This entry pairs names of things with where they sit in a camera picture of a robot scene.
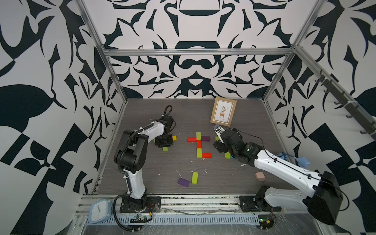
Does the wooden picture frame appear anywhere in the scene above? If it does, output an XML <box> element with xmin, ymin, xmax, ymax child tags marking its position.
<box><xmin>210</xmin><ymin>97</ymin><xmax>237</xmax><ymax>127</ymax></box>

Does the white cable duct strip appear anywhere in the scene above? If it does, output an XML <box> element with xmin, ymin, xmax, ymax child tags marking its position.
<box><xmin>109</xmin><ymin>213</ymin><xmax>260</xmax><ymax>226</ymax></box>

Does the pink beige small box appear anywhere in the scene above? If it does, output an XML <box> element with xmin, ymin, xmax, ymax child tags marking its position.
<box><xmin>255</xmin><ymin>172</ymin><xmax>266</xmax><ymax>182</ymax></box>

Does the circuit board right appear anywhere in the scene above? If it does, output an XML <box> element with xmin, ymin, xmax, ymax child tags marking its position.
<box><xmin>257</xmin><ymin>213</ymin><xmax>277</xmax><ymax>230</ymax></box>

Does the lime block bottom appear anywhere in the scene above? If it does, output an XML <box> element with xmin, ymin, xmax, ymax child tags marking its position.
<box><xmin>197</xmin><ymin>148</ymin><xmax>203</xmax><ymax>159</ymax></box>

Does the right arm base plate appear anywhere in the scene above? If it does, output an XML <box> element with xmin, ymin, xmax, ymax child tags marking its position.
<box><xmin>239</xmin><ymin>196</ymin><xmax>282</xmax><ymax>212</ymax></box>

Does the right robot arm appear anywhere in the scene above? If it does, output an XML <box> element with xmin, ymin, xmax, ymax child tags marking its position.
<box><xmin>213</xmin><ymin>124</ymin><xmax>348</xmax><ymax>225</ymax></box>

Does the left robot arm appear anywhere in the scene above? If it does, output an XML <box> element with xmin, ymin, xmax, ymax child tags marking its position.
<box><xmin>114</xmin><ymin>105</ymin><xmax>176</xmax><ymax>212</ymax></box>

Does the green circuit board left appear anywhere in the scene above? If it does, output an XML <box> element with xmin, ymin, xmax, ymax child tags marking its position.
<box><xmin>129</xmin><ymin>213</ymin><xmax>153</xmax><ymax>223</ymax></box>

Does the aluminium front rail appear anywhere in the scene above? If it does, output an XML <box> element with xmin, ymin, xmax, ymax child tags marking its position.
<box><xmin>77</xmin><ymin>193</ymin><xmax>325</xmax><ymax>214</ymax></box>

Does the wall hook rail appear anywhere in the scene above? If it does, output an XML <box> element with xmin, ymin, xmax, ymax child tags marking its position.
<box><xmin>315</xmin><ymin>69</ymin><xmax>376</xmax><ymax>141</ymax></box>

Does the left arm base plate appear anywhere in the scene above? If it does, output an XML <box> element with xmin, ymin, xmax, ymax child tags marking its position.
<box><xmin>119</xmin><ymin>196</ymin><xmax>162</xmax><ymax>213</ymax></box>

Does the white blue alarm clock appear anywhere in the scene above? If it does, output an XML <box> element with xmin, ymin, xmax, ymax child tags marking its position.
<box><xmin>88</xmin><ymin>199</ymin><xmax>112</xmax><ymax>224</ymax></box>

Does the purple block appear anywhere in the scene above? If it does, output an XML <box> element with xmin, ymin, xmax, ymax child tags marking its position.
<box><xmin>201</xmin><ymin>136</ymin><xmax>211</xmax><ymax>142</ymax></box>
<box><xmin>178</xmin><ymin>178</ymin><xmax>190</xmax><ymax>188</ymax></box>

